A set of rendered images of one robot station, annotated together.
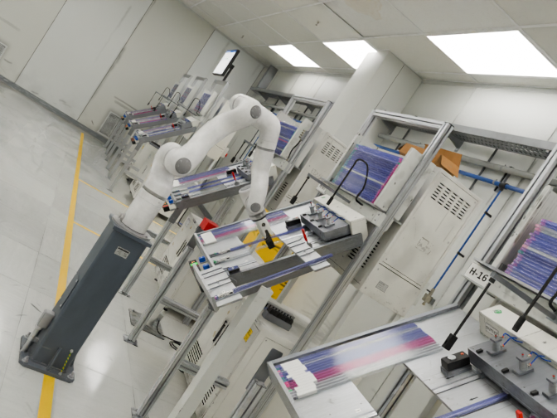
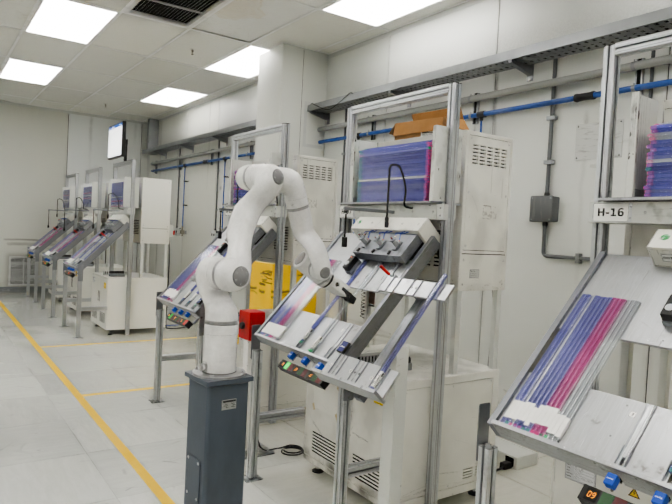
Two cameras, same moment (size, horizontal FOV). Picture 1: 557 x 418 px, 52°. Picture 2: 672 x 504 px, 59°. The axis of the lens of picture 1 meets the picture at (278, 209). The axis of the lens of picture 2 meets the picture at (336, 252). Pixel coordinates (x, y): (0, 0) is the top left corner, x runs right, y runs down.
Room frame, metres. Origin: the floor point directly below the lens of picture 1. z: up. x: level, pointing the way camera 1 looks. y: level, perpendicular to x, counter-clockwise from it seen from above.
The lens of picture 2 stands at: (0.28, 0.55, 1.24)
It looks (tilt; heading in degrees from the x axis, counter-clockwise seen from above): 2 degrees down; 348
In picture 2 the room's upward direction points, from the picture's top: 3 degrees clockwise
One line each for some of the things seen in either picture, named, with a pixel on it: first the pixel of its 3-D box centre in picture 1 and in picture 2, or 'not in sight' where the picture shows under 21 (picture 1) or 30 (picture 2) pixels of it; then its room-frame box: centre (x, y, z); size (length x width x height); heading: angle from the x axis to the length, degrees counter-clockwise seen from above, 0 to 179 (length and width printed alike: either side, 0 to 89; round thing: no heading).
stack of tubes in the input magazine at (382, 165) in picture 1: (372, 176); (400, 174); (2.98, -0.32, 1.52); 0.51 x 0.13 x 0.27; 23
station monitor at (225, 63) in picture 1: (228, 65); (121, 143); (7.36, 1.56, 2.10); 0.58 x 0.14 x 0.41; 23
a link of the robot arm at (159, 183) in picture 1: (167, 168); (217, 289); (2.49, 0.51, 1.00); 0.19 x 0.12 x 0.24; 34
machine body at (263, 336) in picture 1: (260, 369); (397, 421); (3.09, -0.41, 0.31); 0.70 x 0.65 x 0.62; 23
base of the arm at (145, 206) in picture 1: (142, 211); (220, 348); (2.47, 0.49, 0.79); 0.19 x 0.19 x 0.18
